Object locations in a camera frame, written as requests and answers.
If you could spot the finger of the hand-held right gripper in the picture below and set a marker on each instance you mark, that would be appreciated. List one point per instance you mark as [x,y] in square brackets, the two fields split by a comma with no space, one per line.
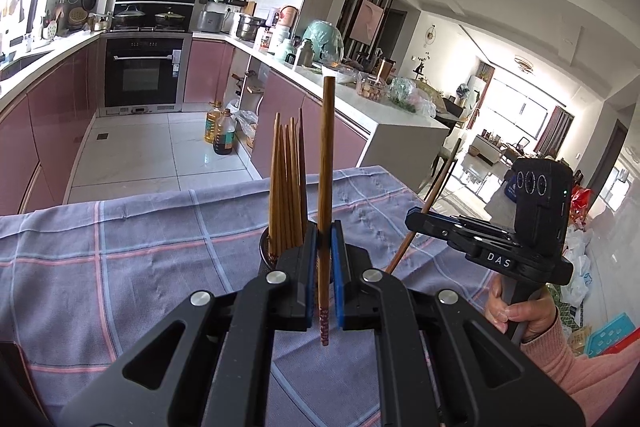
[450,229]

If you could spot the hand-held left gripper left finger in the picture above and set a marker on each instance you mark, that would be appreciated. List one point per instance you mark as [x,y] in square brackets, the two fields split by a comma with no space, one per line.
[312,277]

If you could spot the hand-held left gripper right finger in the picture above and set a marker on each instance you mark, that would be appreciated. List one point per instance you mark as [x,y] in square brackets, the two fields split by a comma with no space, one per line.
[337,282]

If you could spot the black mesh utensil holder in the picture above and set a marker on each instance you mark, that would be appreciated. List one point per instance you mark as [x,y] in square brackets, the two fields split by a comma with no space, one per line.
[265,252]

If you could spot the bamboo chopstick red floral end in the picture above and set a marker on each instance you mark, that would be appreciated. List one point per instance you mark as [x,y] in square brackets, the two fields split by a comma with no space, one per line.
[327,157]
[399,253]

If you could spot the bunch of bamboo chopsticks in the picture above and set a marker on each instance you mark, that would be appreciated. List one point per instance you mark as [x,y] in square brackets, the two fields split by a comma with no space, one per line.
[285,187]

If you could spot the person's right forearm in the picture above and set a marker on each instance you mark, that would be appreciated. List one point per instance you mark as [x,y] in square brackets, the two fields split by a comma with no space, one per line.
[590,382]

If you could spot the person's right hand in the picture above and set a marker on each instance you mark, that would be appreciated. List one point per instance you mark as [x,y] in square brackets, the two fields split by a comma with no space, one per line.
[537,317]

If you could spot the red bag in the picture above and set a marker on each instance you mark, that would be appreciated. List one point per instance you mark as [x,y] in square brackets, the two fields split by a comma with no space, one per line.
[581,207]

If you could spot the white plastic bag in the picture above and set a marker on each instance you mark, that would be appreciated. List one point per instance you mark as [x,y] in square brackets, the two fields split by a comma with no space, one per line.
[577,267]

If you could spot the brown curtain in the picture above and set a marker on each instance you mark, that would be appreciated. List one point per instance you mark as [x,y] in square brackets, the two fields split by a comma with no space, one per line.
[555,132]

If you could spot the dark door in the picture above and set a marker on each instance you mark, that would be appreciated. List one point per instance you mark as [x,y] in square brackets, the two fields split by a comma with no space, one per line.
[607,162]

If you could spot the bag of green vegetables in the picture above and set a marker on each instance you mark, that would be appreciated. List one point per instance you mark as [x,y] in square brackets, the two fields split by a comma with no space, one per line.
[407,94]

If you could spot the round ceiling lamp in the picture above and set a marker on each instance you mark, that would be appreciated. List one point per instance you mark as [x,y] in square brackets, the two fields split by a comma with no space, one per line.
[525,65]

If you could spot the blue plastic basket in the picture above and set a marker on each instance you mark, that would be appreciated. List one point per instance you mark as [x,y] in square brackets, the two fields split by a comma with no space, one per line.
[610,337]

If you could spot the clear snack jar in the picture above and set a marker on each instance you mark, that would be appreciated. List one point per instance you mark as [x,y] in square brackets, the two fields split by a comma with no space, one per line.
[370,88]

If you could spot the pink kitchen base cabinets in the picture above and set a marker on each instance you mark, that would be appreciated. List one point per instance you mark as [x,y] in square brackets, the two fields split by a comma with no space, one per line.
[285,117]
[45,132]

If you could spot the grey plaid tablecloth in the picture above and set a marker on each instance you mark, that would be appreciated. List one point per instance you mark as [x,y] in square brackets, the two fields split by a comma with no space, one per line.
[150,267]

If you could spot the plastic bag with groceries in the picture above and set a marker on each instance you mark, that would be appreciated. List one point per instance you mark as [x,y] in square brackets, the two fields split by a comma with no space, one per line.
[246,127]

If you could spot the dark cooking oil bottle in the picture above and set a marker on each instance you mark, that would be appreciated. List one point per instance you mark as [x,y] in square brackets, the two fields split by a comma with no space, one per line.
[225,137]

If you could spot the copper canister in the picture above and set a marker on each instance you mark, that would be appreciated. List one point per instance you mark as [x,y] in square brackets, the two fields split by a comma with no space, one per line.
[386,68]

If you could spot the yellow cooking oil bottle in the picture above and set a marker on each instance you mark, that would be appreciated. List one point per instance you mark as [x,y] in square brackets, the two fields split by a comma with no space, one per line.
[211,124]

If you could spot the white bowl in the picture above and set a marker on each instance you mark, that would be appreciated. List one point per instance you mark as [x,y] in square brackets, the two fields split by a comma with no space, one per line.
[339,74]

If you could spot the mint green appliance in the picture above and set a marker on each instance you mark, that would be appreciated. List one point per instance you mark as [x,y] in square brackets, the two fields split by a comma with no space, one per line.
[322,41]

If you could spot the stainless steel stockpot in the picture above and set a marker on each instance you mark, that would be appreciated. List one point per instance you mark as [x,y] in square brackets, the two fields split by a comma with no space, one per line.
[249,28]

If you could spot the pink electric kettle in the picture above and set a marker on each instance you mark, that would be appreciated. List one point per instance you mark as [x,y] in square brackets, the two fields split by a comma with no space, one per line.
[288,17]

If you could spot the small white appliance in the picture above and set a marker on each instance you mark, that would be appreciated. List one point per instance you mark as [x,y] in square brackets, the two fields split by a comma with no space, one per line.
[272,18]

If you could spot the black built-in oven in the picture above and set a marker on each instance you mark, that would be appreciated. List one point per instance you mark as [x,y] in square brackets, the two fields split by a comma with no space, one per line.
[145,74]

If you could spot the silver countertop appliance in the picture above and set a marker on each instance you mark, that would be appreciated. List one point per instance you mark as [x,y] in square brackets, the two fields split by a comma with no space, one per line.
[210,22]

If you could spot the pot with glass lid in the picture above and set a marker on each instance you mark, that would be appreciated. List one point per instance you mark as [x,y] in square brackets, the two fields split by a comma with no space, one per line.
[170,18]

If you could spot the black wok with lid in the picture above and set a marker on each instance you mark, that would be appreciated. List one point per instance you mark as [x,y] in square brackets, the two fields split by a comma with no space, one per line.
[130,17]

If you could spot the small steel pot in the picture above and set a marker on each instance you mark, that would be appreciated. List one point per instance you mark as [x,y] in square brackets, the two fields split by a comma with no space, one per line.
[101,23]

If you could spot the kitchen sink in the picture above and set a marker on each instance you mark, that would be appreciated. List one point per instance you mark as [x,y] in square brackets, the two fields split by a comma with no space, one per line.
[22,64]

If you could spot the white polka dot holder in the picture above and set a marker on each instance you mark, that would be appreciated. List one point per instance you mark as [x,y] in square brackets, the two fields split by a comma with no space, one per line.
[49,29]

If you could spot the wall clock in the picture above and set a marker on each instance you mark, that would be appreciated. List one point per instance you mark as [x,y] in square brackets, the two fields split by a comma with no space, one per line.
[431,35]

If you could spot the pink wall picture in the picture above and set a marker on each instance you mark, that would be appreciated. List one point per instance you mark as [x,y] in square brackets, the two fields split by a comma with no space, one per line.
[367,21]

